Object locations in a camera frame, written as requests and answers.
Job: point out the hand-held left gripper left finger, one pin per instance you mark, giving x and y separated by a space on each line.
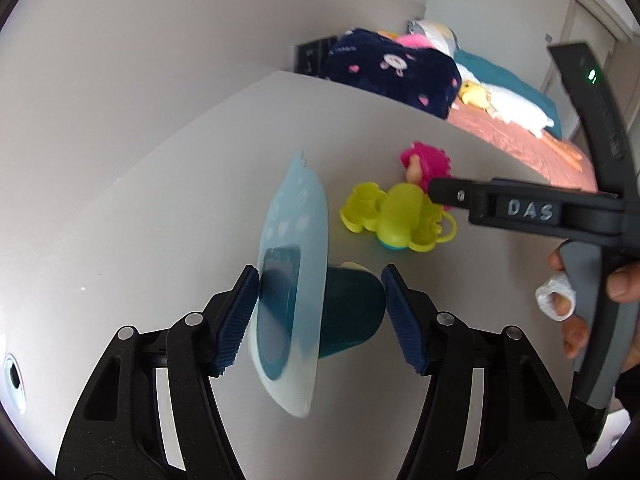
235 325

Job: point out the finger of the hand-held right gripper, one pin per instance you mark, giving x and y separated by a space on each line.
480 200

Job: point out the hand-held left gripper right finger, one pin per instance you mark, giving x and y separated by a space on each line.
402 320

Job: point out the teal plastic cup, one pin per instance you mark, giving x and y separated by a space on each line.
355 310

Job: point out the yellow-green plastic toy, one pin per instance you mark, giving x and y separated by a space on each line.
400 210

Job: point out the light blue plastic plate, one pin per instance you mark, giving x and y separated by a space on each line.
300 210

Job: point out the person's right hand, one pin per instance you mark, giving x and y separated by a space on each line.
555 297

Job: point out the bed with pink sheet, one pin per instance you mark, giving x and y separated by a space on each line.
515 145

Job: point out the pink-haired doll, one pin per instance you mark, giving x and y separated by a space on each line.
425 155

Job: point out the white goose plush toy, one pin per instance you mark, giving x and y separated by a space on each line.
515 107

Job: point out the yellow duck plush toy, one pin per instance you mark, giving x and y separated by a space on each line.
472 94

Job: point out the white door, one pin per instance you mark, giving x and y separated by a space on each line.
592 25

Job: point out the navy printed fleece blanket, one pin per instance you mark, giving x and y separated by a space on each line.
395 75

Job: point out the pink plush toy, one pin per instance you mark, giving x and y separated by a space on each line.
417 41

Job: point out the checked patchwork pillow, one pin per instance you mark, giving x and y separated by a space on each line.
435 32

